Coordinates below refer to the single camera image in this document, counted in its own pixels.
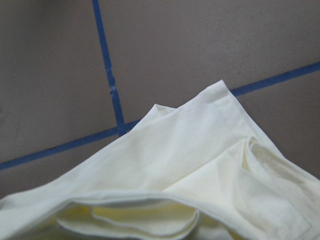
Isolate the cream long-sleeve cat shirt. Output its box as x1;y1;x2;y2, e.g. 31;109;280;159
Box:
0;81;320;240

